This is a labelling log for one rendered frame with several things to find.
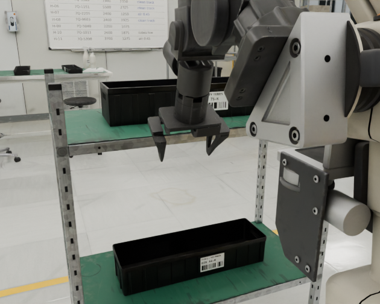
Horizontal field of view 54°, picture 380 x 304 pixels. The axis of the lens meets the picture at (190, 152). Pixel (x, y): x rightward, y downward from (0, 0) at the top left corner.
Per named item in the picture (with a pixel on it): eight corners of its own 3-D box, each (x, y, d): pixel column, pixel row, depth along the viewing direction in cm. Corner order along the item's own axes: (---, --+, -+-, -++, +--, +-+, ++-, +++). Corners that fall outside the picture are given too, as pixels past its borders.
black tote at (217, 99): (110, 126, 109) (107, 88, 106) (102, 115, 125) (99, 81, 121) (276, 113, 128) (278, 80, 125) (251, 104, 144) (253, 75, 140)
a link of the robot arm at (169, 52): (177, 25, 53) (231, 25, 56) (156, -3, 61) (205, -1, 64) (169, 97, 61) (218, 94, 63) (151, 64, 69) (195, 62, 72)
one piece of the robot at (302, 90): (348, 143, 33) (352, 12, 31) (302, 149, 31) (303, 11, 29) (283, 133, 42) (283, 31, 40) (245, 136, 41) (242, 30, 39)
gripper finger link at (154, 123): (146, 149, 73) (147, 110, 67) (180, 145, 76) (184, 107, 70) (153, 173, 69) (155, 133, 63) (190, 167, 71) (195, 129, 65)
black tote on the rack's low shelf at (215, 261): (123, 298, 127) (121, 269, 123) (113, 269, 142) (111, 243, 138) (265, 261, 147) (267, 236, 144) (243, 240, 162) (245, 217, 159)
